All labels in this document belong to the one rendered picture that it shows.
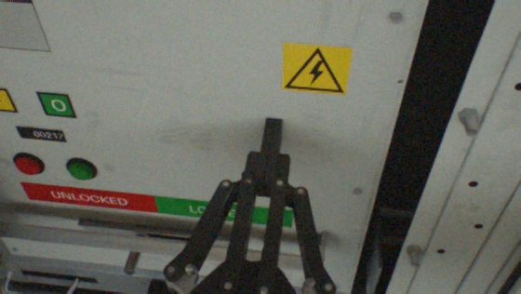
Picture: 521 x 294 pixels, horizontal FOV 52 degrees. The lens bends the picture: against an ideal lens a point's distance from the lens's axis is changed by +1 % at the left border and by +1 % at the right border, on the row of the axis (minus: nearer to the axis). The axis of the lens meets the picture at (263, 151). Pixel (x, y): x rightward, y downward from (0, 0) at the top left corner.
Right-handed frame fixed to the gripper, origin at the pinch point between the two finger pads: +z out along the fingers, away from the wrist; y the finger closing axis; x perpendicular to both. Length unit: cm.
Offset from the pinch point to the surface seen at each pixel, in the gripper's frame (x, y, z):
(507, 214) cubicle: -3.8, 21.6, -0.9
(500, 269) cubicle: -13.6, 24.3, -0.7
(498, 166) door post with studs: 2.5, 18.8, -0.9
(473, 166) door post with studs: 2.3, 16.9, -0.9
